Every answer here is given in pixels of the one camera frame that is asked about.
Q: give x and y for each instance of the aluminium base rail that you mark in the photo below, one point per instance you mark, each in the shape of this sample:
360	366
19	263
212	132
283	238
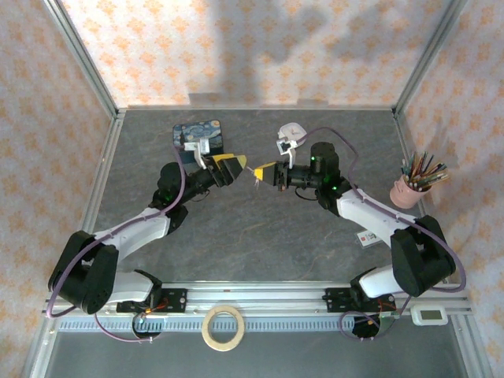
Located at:
256	293

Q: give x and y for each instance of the coloured pencil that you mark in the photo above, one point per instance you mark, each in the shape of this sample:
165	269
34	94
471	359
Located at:
437	174
407	172
429	169
423	167
414	169
437	182

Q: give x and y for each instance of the small white square clock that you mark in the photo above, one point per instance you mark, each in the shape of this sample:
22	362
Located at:
291	130

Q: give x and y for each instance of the beige tape roll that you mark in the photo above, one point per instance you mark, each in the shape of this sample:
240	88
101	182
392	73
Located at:
208	334

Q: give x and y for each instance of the pink pencil cup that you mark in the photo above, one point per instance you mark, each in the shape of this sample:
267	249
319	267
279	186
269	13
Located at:
405	197

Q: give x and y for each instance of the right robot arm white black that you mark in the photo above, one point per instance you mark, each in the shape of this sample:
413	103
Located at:
370	216

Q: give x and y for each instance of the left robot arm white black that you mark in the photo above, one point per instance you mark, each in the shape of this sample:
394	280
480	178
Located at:
130	232

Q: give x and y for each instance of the white digital thermometer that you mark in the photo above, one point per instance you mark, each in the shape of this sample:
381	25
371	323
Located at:
429	316

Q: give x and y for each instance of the white card with red logo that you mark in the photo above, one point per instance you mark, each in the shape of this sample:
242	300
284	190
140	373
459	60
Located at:
364	241

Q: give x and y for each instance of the aluminium frame side rail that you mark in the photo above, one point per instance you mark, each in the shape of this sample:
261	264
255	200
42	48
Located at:
98	189
472	346

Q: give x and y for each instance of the aluminium frame post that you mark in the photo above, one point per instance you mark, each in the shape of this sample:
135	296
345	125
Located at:
82	59
429	59

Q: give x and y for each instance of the starry night print box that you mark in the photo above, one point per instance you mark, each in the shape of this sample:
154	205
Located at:
197	132

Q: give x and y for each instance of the green circuit board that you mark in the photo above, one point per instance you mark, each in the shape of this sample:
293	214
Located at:
389	321

